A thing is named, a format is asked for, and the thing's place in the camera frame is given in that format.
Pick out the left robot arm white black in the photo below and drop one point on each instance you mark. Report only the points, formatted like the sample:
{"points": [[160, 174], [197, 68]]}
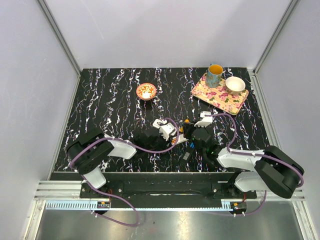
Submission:
{"points": [[89, 150]]}

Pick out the floral tray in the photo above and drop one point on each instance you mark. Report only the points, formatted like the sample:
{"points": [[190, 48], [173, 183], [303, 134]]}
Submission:
{"points": [[219, 97]]}

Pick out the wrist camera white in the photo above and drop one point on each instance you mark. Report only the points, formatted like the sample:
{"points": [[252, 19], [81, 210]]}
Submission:
{"points": [[165, 128], [206, 119]]}

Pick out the white remote orange batteries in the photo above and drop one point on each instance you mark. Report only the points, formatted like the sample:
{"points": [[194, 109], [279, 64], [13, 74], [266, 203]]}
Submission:
{"points": [[180, 139]]}

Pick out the cream white bowl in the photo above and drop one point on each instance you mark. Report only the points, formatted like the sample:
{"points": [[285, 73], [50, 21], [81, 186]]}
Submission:
{"points": [[234, 85]]}

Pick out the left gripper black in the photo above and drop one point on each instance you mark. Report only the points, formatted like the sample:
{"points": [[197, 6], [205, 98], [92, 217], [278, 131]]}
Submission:
{"points": [[165, 143]]}

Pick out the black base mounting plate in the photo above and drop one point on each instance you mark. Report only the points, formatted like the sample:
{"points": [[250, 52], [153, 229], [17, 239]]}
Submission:
{"points": [[173, 190]]}

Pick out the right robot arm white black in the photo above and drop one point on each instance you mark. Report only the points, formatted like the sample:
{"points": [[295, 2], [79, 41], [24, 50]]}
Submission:
{"points": [[267, 169]]}

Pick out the white remote black batteries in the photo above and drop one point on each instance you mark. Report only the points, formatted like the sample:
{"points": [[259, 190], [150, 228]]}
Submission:
{"points": [[158, 123]]}

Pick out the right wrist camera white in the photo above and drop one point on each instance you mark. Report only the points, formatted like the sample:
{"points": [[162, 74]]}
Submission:
{"points": [[206, 119]]}

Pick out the black remote blue batteries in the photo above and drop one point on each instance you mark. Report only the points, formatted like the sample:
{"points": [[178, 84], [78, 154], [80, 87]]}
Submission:
{"points": [[188, 153]]}

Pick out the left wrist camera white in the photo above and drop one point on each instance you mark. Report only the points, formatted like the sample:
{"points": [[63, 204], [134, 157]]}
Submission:
{"points": [[165, 128]]}

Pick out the orange handled screwdriver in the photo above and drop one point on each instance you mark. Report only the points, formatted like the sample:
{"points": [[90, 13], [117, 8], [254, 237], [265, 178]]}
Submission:
{"points": [[185, 125]]}

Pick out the blue mug yellow inside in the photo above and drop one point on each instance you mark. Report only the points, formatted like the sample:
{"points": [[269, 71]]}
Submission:
{"points": [[214, 75]]}

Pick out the orange patterned small bowl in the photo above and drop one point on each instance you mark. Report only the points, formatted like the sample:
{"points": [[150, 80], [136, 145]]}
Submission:
{"points": [[146, 91]]}

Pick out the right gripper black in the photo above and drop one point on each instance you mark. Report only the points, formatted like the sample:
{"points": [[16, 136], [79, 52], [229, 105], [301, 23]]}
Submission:
{"points": [[188, 128]]}

